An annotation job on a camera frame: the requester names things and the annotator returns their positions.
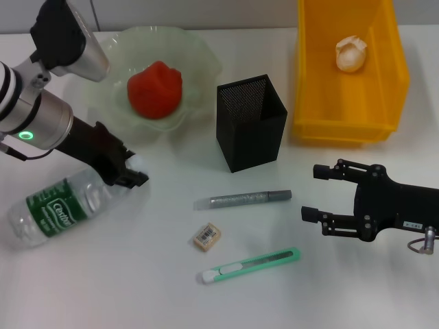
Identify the yellow plastic storage bin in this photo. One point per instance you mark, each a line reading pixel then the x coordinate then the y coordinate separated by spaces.
pixel 346 103

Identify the orange-red soft toy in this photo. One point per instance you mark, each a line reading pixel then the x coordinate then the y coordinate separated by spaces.
pixel 154 89

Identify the white paper ball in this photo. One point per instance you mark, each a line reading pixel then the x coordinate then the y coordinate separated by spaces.
pixel 351 56

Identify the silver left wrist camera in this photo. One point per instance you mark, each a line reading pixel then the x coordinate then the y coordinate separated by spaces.
pixel 75 44

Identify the silver glitter pen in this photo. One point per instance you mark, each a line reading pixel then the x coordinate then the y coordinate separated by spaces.
pixel 240 199

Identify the clear green-label water bottle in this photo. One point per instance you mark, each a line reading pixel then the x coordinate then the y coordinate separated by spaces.
pixel 51 212

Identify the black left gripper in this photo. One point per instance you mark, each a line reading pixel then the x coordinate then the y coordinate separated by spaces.
pixel 92 147

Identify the black mesh pen holder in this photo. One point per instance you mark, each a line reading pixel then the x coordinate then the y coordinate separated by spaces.
pixel 250 137

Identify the beige eraser with barcode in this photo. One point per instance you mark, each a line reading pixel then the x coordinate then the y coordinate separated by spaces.
pixel 207 237

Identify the green wavy glass fruit plate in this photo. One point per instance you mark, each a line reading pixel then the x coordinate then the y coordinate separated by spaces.
pixel 199 75

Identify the green utility knife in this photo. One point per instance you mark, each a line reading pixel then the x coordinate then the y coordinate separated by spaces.
pixel 250 265

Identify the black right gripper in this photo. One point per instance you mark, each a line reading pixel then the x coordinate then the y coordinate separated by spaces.
pixel 404 205

